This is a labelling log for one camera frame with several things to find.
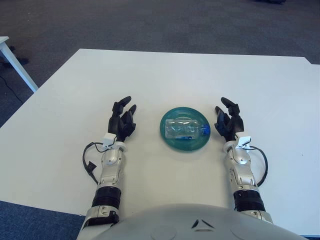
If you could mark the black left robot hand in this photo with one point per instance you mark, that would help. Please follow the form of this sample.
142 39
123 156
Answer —
117 123

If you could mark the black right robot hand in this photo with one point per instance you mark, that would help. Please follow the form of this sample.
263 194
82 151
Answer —
233 125

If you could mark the clear plastic bottle blue cap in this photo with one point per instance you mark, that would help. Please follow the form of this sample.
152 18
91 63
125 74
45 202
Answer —
182 130

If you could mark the green round plate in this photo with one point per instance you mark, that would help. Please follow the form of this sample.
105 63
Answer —
185 146

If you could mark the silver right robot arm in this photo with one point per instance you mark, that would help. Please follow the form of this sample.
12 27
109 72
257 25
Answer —
242 175

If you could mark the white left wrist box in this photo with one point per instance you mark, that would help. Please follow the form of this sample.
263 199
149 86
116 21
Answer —
110 138

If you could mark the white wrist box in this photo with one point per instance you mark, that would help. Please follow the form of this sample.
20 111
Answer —
243 140
110 138

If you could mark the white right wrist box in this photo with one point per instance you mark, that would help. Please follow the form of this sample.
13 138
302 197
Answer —
243 140

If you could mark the white side table leg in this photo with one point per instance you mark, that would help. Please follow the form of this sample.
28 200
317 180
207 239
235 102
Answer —
19 68

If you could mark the silver robot torso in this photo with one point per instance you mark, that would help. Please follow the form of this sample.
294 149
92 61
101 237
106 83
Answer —
175 225

